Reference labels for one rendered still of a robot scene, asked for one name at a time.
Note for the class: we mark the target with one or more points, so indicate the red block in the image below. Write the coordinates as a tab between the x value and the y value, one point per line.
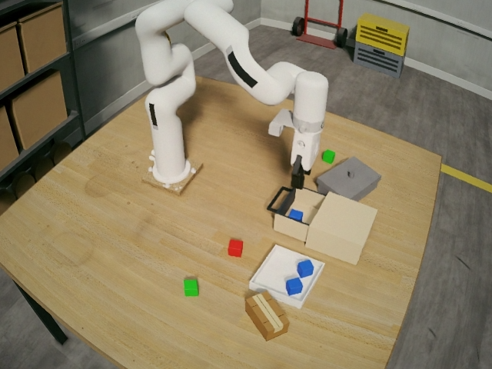
235	248

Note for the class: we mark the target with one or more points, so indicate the green block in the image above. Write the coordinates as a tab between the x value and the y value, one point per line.
190	288
329	156

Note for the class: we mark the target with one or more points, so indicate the blue block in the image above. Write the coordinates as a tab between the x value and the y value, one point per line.
305	268
294	286
296	214

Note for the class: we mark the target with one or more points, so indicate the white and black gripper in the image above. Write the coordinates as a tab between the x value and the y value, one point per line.
304	150

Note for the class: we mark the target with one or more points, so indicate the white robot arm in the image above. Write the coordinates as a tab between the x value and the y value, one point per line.
171	67

